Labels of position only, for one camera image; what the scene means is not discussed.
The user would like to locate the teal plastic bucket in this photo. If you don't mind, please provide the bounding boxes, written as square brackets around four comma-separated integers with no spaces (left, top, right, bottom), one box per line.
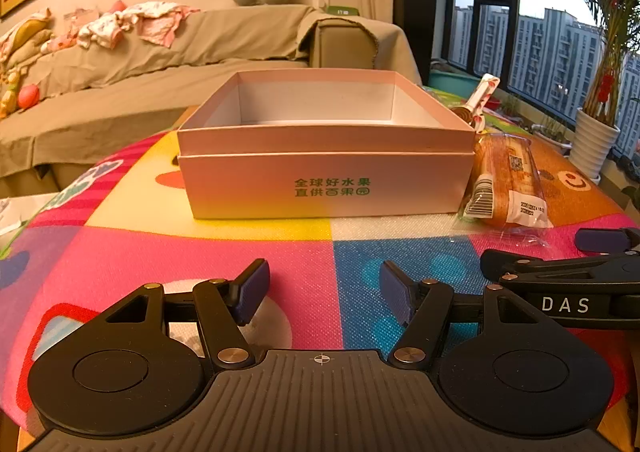
[429,70,482,94]

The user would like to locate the floral patterned wrapped item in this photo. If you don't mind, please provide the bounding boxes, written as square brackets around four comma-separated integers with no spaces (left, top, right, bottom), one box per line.
[449,74,501,134]

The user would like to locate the black window frame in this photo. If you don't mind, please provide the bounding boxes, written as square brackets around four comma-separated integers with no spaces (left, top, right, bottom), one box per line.
[442,0,640,170]

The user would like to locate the small potted plant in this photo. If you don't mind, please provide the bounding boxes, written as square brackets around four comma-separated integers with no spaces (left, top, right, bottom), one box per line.
[529,113,572,154]

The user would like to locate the colourful cartoon printed mat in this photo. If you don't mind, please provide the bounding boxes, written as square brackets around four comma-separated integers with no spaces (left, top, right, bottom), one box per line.
[0,87,640,452]

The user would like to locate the orange ball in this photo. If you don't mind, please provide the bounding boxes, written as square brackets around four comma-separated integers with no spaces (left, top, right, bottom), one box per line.
[17,84,41,110]

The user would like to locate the yellow plush cushion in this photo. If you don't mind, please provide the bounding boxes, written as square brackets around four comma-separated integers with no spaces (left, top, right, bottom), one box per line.
[0,9,54,67]

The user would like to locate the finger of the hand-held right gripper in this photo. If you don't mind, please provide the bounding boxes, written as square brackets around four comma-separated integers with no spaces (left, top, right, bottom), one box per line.
[575,227,640,253]
[480,249,603,284]

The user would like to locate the white ribbed plant pot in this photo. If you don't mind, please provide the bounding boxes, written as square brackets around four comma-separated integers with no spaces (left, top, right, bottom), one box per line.
[572,107,621,181]

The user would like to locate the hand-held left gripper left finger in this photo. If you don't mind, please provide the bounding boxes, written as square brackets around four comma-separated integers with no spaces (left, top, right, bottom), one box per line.
[102,259,271,369]

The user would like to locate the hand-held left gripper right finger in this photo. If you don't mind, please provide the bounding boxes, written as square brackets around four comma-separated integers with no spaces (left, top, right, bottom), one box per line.
[379,261,548,371]

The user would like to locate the small yellow plush toys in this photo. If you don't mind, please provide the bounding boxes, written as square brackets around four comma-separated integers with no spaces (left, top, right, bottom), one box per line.
[0,66,22,119]

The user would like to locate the olive sofa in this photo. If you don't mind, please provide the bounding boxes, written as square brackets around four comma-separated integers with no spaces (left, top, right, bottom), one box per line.
[309,16,380,70]

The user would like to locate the pile of pink clothes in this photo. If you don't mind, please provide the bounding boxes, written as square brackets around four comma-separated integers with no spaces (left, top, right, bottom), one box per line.
[42,0,202,52]

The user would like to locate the orange white bread packet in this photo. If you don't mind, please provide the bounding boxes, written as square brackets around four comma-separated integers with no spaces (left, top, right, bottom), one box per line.
[452,129,552,248]

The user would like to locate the beige covered sofa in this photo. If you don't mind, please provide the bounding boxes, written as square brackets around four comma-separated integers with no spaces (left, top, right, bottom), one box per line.
[0,4,428,180]

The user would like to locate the green palm plant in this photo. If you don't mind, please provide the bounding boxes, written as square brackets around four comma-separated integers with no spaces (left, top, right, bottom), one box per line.
[560,0,640,129]

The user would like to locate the pink cardboard box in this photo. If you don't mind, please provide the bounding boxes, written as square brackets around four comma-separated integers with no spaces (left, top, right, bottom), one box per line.
[176,71,476,220]

